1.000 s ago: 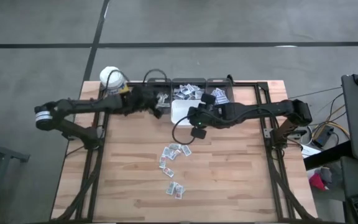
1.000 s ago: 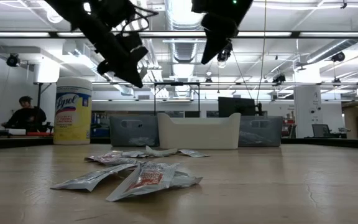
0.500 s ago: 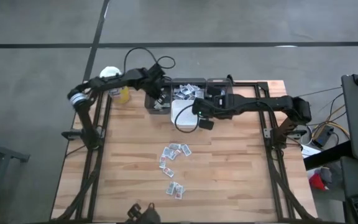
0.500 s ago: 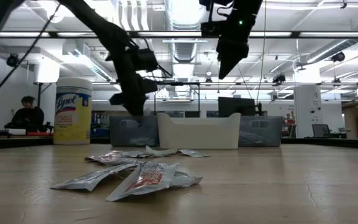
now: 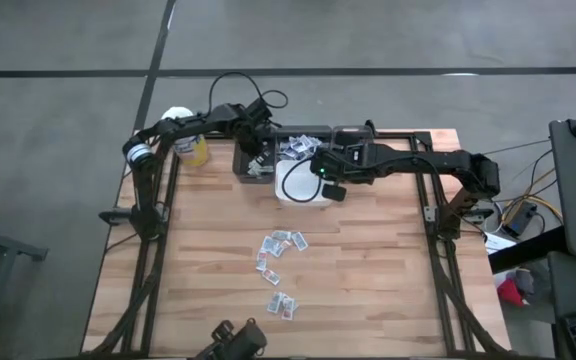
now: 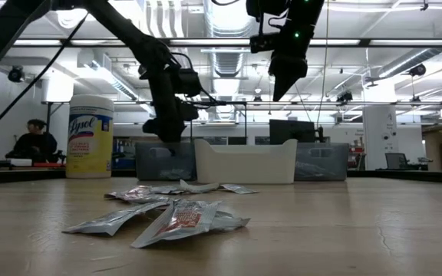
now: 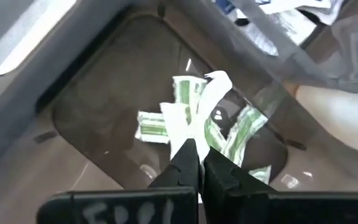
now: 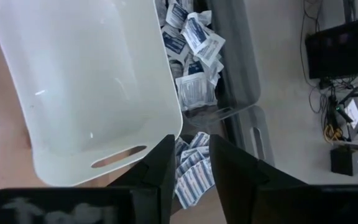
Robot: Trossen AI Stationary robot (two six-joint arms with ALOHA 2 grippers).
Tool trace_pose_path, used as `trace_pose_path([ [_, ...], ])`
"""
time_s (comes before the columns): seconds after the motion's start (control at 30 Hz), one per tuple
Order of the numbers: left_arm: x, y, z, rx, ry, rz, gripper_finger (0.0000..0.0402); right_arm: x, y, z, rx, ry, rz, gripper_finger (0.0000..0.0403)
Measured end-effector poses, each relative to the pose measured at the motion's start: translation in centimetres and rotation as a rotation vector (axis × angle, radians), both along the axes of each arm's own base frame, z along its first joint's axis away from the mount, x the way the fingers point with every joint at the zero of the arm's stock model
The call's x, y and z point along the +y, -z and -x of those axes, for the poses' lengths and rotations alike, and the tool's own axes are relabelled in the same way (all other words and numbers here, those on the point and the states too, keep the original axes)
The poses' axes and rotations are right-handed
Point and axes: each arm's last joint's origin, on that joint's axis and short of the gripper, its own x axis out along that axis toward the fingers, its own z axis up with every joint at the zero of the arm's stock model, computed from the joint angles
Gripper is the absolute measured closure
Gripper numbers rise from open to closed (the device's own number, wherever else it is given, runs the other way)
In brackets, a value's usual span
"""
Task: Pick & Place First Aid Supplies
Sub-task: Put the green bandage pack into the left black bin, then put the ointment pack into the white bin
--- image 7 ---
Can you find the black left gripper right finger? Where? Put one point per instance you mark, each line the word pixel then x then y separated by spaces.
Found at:
pixel 259 208

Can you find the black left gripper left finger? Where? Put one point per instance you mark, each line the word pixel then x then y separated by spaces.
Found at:
pixel 135 205

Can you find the translucent grey plastic bin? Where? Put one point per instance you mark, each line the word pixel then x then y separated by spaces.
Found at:
pixel 104 93
pixel 353 46

